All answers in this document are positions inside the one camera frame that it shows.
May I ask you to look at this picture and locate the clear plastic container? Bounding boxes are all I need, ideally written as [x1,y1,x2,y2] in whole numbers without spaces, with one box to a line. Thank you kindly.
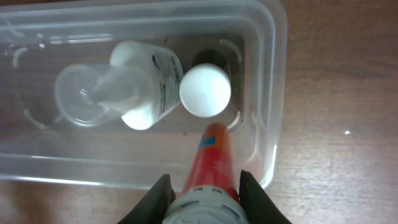
[1,1,287,190]

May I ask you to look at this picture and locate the dark bottle white cap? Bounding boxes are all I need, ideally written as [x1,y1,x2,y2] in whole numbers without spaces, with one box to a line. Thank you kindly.
[179,49,232,118]

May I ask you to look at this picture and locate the orange tube white cap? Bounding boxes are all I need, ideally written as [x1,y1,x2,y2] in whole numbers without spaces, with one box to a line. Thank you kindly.
[162,123,248,224]

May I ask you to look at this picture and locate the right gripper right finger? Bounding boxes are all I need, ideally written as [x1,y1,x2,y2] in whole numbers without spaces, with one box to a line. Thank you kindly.
[239,170,292,224]

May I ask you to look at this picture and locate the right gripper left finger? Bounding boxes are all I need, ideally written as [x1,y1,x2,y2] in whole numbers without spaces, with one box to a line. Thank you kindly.
[118,174,176,224]

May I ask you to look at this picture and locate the white spray bottle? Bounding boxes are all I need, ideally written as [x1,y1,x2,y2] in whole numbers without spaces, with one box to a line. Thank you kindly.
[54,40,183,130]

